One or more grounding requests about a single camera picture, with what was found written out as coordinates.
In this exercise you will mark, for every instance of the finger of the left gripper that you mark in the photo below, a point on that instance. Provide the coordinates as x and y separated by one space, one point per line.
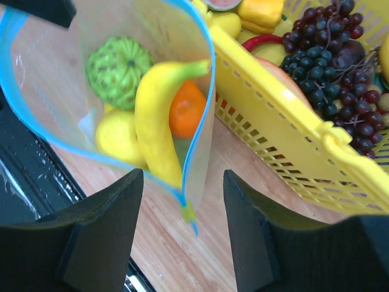
59 12

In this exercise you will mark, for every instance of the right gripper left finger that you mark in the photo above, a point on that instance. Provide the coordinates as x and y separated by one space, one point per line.
84 247

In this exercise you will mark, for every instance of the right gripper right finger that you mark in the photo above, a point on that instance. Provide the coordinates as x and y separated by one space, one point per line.
277 249

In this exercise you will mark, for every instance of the green custard apple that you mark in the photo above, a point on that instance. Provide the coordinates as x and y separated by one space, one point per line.
115 69

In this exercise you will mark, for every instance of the clear zip top bag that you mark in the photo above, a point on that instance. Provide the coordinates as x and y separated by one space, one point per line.
58 80

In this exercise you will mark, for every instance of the large yellow lemon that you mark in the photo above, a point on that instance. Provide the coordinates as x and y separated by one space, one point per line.
115 136

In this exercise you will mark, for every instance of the small yellow banana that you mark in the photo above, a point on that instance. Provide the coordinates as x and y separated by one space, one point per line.
154 96

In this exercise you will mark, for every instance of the orange fruit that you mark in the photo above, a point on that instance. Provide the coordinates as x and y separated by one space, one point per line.
186 110

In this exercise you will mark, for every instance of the watermelon slice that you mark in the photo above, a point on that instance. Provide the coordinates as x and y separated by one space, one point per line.
222 5

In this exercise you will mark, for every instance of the yellow plastic basket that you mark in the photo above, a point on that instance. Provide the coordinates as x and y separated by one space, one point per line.
310 155

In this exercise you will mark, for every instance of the purple grape bunch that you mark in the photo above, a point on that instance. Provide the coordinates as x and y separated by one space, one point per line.
357 102

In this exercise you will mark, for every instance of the yellow pear fruit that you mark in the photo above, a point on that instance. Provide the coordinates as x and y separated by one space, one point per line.
230 22

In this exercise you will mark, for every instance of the dark grape bunch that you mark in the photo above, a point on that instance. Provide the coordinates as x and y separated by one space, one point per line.
312 73

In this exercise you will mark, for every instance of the red chili pepper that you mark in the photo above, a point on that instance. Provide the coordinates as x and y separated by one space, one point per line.
254 42

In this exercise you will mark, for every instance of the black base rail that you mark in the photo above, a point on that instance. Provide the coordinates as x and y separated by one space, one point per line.
35 183

